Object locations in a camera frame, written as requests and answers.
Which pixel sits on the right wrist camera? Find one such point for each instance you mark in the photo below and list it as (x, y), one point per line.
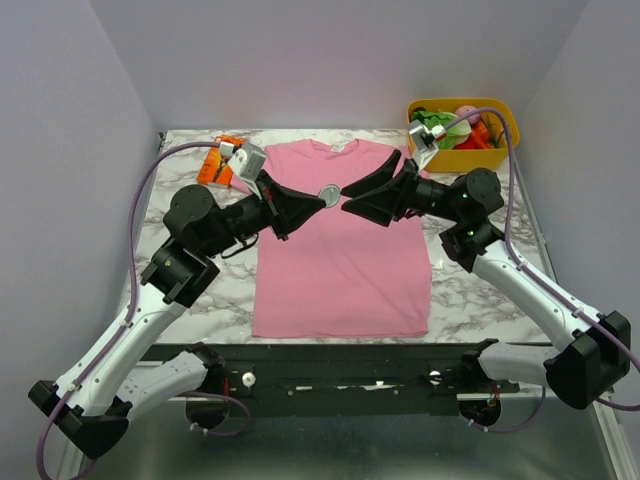
(425, 140)

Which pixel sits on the round colourful brooch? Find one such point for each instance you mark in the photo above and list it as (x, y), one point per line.
(330, 194)

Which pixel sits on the orange razor box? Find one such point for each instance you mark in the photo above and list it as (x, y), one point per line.
(215, 172)

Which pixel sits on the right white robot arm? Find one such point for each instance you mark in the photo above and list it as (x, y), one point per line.
(587, 355)

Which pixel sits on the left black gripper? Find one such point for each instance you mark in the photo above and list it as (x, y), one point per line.
(296, 207)

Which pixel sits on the green toy lettuce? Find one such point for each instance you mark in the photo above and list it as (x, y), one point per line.
(454, 135)

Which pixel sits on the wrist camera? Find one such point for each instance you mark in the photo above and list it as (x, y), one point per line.
(245, 161)
(425, 140)

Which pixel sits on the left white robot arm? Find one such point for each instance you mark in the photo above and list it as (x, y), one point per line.
(94, 402)

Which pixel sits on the orange toy carrot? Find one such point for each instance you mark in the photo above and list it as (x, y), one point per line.
(482, 136)

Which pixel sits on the pink t-shirt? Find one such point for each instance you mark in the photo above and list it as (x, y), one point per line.
(339, 275)

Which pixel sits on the red toy pepper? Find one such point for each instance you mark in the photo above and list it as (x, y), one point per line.
(473, 143)

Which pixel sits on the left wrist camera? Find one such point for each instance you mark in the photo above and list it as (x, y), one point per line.
(245, 161)

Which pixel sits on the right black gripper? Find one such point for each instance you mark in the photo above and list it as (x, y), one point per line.
(403, 190)

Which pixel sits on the yellow plastic bin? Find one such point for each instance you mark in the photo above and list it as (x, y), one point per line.
(466, 160)

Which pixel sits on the black base frame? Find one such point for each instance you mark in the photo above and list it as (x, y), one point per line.
(307, 380)

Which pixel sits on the pink toy ball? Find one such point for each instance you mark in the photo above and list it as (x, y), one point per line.
(470, 112)

